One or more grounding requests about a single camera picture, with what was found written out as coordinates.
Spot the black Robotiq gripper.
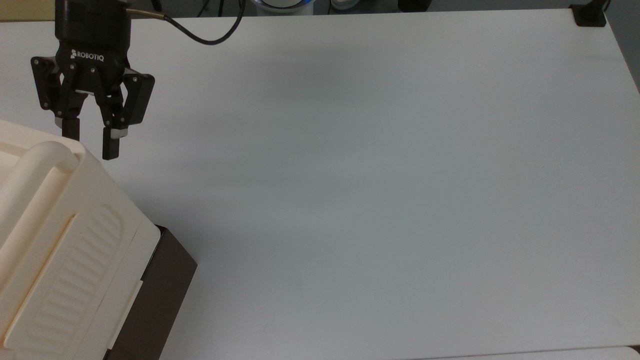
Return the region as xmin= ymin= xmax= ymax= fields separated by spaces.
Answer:
xmin=30 ymin=0 xmax=156 ymax=161

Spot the cream plastic cabinet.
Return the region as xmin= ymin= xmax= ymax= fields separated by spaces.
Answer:
xmin=0 ymin=119 xmax=162 ymax=360

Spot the dark brown drawer box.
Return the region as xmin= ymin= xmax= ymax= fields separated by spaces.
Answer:
xmin=102 ymin=225 xmax=198 ymax=360

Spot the white blue round base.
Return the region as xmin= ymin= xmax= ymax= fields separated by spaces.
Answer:
xmin=251 ymin=0 xmax=317 ymax=16

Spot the black table clamp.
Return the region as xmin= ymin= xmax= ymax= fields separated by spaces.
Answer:
xmin=570 ymin=0 xmax=612 ymax=28

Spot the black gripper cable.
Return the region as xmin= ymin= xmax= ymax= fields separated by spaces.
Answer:
xmin=125 ymin=0 xmax=246 ymax=46

